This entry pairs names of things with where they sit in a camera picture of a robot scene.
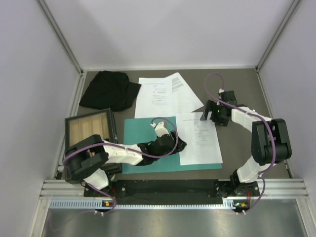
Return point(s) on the white printed paper sheet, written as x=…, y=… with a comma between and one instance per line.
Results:
x=201, y=138
x=184, y=100

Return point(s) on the teal plastic file folder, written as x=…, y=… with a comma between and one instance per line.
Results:
x=140, y=131

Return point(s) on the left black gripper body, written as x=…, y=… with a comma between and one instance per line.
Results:
x=174, y=137

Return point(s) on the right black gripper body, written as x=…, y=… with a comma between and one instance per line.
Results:
x=217, y=115

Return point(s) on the black cloth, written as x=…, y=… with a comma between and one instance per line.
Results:
x=110, y=90

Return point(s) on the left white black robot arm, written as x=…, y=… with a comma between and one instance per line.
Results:
x=84, y=160

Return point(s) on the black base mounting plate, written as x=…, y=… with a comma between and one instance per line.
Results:
x=209, y=187

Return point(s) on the aluminium frame rail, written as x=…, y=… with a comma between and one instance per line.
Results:
x=48, y=14

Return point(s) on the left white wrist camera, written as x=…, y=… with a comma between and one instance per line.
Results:
x=160, y=128

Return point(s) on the black framed display box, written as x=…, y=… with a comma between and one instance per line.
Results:
x=81, y=127

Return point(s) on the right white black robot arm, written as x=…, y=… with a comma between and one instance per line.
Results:
x=270, y=143

